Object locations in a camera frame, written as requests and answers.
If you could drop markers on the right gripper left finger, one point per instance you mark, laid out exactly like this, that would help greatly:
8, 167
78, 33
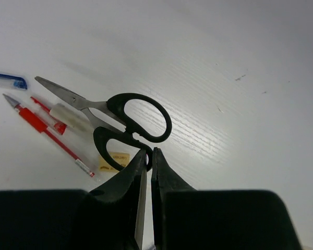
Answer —
109, 217

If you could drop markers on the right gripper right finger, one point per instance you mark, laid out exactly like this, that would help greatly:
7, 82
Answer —
186, 218

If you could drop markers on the yellow eraser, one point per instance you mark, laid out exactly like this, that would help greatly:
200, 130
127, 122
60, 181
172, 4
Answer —
121, 158

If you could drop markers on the black handled scissors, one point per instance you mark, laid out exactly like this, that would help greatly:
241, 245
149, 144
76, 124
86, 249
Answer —
114, 107

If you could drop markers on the red gel pen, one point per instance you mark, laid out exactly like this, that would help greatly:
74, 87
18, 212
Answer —
40, 126

